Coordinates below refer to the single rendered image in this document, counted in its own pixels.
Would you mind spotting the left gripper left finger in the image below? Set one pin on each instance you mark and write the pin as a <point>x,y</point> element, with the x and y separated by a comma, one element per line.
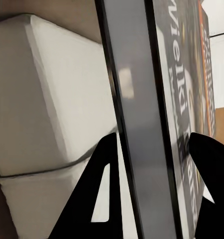
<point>74,221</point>

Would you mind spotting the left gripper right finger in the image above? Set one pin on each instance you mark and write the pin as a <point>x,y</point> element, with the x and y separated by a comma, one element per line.
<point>208,155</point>

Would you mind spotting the bed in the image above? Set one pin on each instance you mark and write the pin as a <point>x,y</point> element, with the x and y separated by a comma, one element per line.
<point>55,106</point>

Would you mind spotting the hardback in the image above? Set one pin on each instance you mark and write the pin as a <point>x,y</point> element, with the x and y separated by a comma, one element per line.
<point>158,58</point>

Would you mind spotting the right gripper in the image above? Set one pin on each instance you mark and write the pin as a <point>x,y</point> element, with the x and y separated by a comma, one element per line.
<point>210,223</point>

